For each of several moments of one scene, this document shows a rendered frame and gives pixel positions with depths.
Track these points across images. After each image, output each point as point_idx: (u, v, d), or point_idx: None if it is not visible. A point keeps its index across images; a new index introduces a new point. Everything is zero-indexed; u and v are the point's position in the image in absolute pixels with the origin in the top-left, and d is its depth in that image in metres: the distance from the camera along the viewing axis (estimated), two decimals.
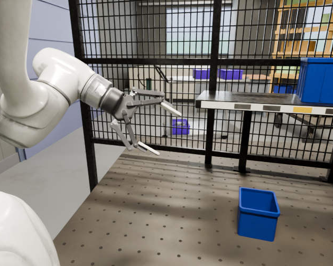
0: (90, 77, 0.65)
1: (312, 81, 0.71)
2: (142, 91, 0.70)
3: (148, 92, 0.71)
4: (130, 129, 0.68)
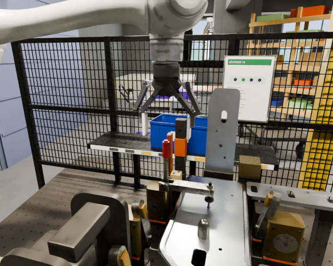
0: (168, 39, 0.59)
1: (154, 135, 1.14)
2: (189, 93, 0.65)
3: (192, 98, 0.65)
4: (149, 101, 0.69)
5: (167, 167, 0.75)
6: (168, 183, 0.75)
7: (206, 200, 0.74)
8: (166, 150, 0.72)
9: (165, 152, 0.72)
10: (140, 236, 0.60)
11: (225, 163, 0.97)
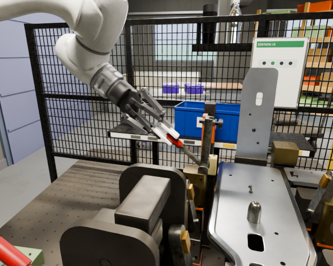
0: (96, 73, 0.67)
1: (178, 121, 1.08)
2: (147, 97, 0.69)
3: (151, 102, 0.69)
4: (140, 119, 0.71)
5: (190, 152, 0.71)
6: (200, 164, 0.70)
7: (222, 126, 0.66)
8: (174, 140, 0.70)
9: (175, 142, 0.71)
10: (187, 219, 0.55)
11: (258, 149, 0.92)
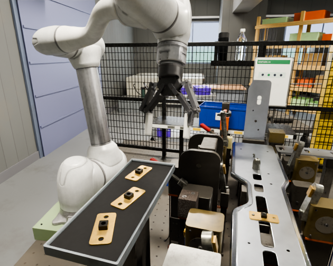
0: (169, 40, 0.67)
1: (202, 115, 1.53)
2: (187, 90, 0.67)
3: (190, 95, 0.66)
4: (153, 100, 0.73)
5: (215, 133, 1.16)
6: None
7: (231, 115, 1.11)
8: (205, 127, 1.16)
9: (206, 129, 1.16)
10: None
11: (258, 133, 1.37)
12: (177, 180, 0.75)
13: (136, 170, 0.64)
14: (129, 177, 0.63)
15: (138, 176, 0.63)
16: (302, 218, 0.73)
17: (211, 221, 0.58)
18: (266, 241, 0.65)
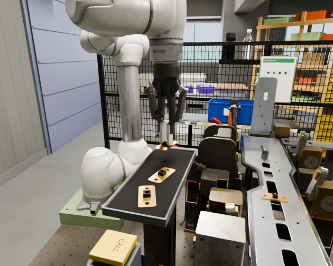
0: (164, 39, 0.59)
1: (211, 111, 1.62)
2: (179, 99, 0.65)
3: (179, 105, 0.66)
4: (159, 105, 0.69)
5: None
6: None
7: (241, 109, 1.20)
8: (216, 121, 1.25)
9: (217, 122, 1.25)
10: None
11: (265, 127, 1.46)
12: (196, 165, 0.84)
13: (164, 142, 0.72)
14: (159, 148, 0.70)
15: (166, 146, 0.71)
16: (308, 199, 0.82)
17: (231, 197, 0.67)
18: (277, 216, 0.74)
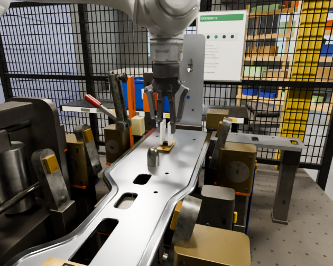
0: (167, 39, 0.59)
1: (125, 94, 1.11)
2: (182, 99, 0.66)
3: (181, 105, 0.67)
4: (160, 105, 0.68)
5: (109, 111, 0.74)
6: (117, 121, 0.73)
7: (126, 79, 0.70)
8: (92, 101, 0.74)
9: (93, 103, 0.74)
10: (84, 162, 0.58)
11: (193, 115, 0.95)
12: None
13: (164, 142, 0.72)
14: (160, 148, 0.70)
15: (167, 146, 0.71)
16: None
17: None
18: None
